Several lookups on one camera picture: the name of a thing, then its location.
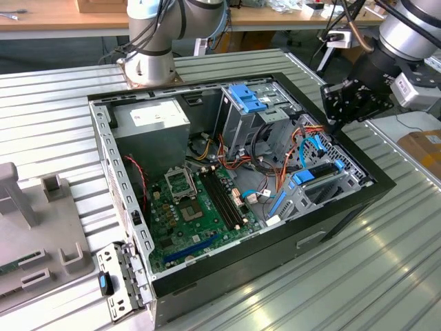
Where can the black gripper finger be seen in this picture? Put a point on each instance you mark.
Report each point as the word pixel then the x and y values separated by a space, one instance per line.
pixel 332 103
pixel 365 105

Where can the hard disk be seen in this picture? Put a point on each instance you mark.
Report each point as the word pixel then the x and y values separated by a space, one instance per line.
pixel 303 178

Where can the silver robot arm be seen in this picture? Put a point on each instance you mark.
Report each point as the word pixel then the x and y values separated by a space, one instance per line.
pixel 406 31

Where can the metal disk bay cage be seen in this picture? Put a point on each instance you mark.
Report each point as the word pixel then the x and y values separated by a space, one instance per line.
pixel 346 182

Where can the tripod stand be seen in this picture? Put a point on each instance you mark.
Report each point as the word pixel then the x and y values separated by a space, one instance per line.
pixel 325 58

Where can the small cardboard box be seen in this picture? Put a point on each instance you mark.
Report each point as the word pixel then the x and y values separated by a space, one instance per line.
pixel 423 155

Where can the blue plastic drive latch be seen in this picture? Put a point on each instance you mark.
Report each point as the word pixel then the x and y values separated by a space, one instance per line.
pixel 246 98

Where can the metal optical drive cage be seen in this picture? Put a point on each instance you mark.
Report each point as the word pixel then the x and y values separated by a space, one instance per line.
pixel 237 127

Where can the black RAM slot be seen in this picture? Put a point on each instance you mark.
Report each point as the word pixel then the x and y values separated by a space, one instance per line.
pixel 232 195
pixel 223 199
pixel 218 200
pixel 227 197

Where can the black round fan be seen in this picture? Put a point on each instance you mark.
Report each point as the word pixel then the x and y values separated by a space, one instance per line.
pixel 194 143

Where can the CPU socket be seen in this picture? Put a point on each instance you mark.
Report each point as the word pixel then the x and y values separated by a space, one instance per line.
pixel 191 212

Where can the grey power supply unit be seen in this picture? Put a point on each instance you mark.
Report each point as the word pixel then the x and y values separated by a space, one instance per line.
pixel 151 141

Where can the black open PC case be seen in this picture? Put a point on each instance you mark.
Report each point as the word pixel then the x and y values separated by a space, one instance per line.
pixel 241 265

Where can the green motherboard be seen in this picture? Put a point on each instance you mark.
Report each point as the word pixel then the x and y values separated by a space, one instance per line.
pixel 193 227

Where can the blue expansion slot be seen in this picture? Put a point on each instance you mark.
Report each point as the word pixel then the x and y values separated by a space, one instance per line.
pixel 193 248

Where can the brown box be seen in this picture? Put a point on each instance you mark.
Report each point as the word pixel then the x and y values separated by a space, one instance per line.
pixel 103 5

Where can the wooden desk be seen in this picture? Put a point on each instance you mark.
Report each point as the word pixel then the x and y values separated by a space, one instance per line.
pixel 51 20

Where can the grey parts rack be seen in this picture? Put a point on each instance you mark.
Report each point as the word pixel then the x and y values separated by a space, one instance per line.
pixel 51 227

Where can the green RAM stick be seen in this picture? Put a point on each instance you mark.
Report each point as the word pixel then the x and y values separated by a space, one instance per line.
pixel 13 267

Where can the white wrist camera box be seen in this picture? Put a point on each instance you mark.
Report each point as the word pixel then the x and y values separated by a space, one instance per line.
pixel 339 38
pixel 410 91

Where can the black blue bracket latch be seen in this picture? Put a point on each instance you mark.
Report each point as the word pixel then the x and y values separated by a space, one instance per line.
pixel 102 283

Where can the metal hinged rear bracket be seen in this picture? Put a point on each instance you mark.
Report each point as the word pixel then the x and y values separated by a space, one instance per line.
pixel 115 313

